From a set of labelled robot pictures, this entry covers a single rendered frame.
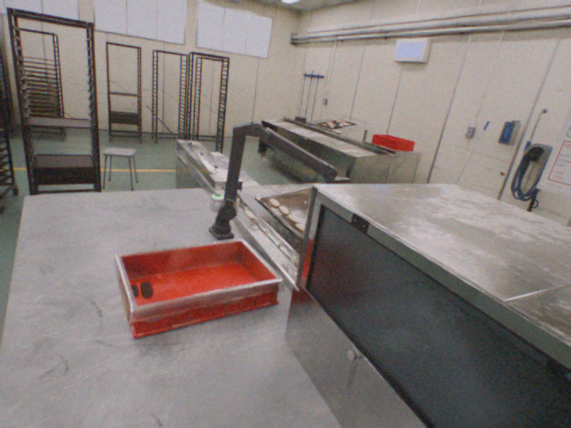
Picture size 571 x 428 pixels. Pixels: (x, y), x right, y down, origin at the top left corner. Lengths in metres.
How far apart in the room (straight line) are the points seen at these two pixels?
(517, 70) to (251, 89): 5.88
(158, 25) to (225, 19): 1.48
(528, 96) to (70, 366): 4.91
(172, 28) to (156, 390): 8.10
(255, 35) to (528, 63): 5.92
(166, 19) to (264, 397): 8.17
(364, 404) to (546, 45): 4.70
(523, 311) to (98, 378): 0.87
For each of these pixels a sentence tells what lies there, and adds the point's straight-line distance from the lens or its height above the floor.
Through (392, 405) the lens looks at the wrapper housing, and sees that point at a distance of 0.75.
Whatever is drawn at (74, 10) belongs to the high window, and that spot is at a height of 2.27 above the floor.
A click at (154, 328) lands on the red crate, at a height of 0.84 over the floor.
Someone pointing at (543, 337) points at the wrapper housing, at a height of 1.29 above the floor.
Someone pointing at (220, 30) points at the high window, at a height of 2.41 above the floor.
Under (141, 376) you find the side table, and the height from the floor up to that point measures 0.82.
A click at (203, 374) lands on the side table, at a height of 0.82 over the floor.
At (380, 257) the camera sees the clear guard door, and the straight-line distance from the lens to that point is 0.68.
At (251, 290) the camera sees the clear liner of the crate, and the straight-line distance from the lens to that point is 1.11.
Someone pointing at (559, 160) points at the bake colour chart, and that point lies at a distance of 1.67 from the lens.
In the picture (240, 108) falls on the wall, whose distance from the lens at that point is 9.07.
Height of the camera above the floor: 1.53
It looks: 21 degrees down
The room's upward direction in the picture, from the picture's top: 8 degrees clockwise
